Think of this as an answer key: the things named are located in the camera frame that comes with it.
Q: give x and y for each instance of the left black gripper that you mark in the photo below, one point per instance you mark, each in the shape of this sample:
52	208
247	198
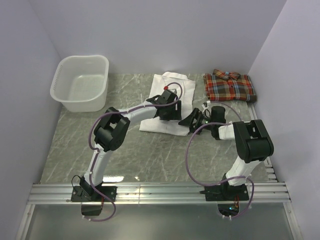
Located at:
176	114

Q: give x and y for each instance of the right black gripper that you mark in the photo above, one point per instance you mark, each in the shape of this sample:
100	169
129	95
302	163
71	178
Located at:
188	121

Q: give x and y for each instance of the white long sleeve shirt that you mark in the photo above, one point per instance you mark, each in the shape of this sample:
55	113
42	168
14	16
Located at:
187	90

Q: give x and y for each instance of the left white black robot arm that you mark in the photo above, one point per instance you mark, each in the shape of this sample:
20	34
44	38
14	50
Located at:
109	131

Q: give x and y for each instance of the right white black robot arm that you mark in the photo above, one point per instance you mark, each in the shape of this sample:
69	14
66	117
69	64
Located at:
242	133

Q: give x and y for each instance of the folded plaid flannel shirt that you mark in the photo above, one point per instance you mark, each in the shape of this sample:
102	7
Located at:
224	86

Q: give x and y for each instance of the white plastic laundry basket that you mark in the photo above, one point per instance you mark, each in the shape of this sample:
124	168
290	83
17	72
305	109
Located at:
80	83

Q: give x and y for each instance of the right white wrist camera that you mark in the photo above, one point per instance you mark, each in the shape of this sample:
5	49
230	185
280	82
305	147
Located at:
206	108

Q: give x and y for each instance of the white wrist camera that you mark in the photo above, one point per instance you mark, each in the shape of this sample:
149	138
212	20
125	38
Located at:
173	90
206	108

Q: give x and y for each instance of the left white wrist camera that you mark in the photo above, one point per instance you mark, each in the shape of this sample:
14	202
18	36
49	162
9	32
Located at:
173	90

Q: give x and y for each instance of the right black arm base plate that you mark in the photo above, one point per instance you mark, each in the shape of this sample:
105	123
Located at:
228	198

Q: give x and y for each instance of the aluminium mounting rail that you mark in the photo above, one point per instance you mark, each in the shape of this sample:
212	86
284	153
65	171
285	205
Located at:
143	193

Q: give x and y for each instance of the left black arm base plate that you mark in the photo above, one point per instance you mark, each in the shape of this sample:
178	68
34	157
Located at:
91	201

